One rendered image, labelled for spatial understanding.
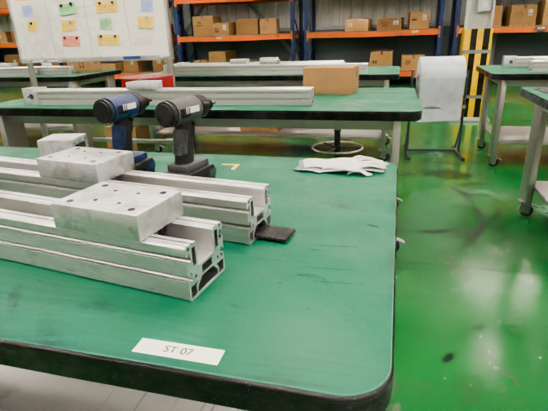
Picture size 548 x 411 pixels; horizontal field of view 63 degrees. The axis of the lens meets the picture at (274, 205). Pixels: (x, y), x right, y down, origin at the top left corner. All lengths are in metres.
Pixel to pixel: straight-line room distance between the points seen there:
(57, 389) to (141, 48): 3.07
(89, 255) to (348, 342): 0.41
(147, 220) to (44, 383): 0.93
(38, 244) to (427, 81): 3.77
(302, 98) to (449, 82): 2.15
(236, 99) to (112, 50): 1.99
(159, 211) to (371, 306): 0.33
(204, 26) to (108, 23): 7.06
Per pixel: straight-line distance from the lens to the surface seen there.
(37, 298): 0.75
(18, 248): 0.86
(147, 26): 4.01
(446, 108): 4.34
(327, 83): 2.75
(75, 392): 1.45
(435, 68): 4.26
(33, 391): 1.51
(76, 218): 0.72
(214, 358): 0.55
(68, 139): 1.37
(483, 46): 6.28
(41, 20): 4.59
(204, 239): 0.69
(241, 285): 0.68
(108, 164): 0.96
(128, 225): 0.65
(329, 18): 11.29
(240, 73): 4.31
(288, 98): 2.35
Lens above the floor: 1.13
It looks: 21 degrees down
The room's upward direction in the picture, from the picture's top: 2 degrees counter-clockwise
